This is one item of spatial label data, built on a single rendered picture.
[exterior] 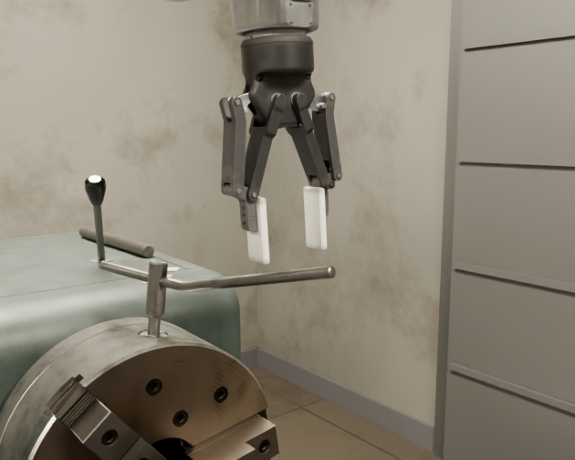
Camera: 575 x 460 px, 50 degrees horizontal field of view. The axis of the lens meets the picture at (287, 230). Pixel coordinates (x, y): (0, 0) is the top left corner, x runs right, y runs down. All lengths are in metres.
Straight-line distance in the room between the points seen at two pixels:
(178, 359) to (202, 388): 0.05
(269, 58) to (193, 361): 0.35
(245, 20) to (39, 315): 0.45
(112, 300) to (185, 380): 0.19
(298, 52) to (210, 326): 0.45
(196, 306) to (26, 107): 2.35
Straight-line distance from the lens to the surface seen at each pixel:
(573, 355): 2.52
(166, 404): 0.73
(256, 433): 0.76
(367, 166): 3.06
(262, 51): 0.63
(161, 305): 0.73
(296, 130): 0.67
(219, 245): 3.65
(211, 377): 0.75
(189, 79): 3.51
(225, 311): 0.92
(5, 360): 0.81
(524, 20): 2.55
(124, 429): 0.67
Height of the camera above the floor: 1.47
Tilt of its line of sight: 9 degrees down
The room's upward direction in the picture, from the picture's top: straight up
